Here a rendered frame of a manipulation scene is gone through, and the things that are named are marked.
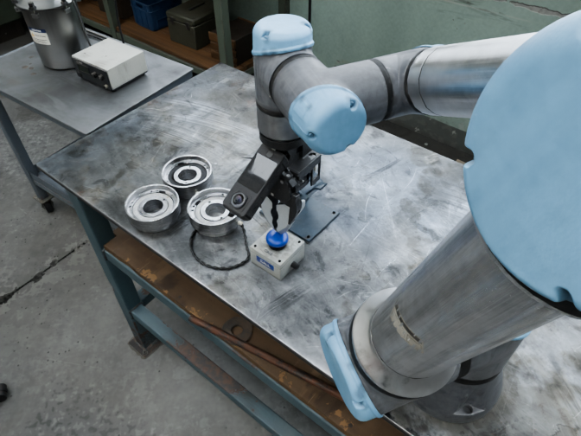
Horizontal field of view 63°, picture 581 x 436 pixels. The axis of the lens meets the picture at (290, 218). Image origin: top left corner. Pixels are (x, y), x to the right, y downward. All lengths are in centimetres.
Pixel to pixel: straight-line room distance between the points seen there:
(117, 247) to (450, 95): 99
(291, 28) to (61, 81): 126
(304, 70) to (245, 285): 43
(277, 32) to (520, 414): 62
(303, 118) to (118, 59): 119
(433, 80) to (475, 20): 177
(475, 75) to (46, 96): 143
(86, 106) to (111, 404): 93
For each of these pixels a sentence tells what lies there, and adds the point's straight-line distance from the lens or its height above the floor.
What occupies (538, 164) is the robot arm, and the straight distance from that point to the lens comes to 21.
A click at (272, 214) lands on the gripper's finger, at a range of 79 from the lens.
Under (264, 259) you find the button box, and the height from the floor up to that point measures 83.
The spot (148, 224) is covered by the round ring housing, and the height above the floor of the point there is 83.
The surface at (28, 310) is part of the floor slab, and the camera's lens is 201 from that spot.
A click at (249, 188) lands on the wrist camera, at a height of 102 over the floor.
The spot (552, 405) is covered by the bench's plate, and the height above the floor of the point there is 80.
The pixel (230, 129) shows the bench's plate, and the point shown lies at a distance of 119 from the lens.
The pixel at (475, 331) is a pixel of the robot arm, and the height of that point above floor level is 120.
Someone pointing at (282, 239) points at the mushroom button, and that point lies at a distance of 82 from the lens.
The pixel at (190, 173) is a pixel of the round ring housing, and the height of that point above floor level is 82.
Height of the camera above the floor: 148
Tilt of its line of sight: 46 degrees down
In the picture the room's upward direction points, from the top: straight up
